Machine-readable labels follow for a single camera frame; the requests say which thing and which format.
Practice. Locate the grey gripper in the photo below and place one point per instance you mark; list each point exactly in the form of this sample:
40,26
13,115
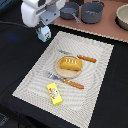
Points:
48,11

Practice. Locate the white milk carton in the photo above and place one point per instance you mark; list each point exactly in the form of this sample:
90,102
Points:
44,34

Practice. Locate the orange bread loaf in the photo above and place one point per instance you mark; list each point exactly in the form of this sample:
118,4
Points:
71,64

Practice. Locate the yellow butter box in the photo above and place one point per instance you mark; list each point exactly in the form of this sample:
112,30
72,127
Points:
54,94

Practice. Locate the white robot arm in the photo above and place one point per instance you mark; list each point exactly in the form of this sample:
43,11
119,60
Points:
28,11

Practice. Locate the round wooden plate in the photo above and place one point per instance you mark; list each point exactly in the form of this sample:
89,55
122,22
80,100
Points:
65,73

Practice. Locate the beige bowl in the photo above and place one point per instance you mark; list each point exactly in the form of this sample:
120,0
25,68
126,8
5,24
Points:
122,15

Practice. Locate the grey saucepan with handle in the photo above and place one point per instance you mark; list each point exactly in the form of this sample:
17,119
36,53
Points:
70,11

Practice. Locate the grey pot with lid handles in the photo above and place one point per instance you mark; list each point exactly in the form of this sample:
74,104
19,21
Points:
91,12

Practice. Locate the knife with wooden handle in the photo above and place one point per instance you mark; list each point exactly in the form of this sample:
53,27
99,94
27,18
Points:
79,56

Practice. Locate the fork with wooden handle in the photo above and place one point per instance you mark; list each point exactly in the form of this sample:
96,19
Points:
66,81

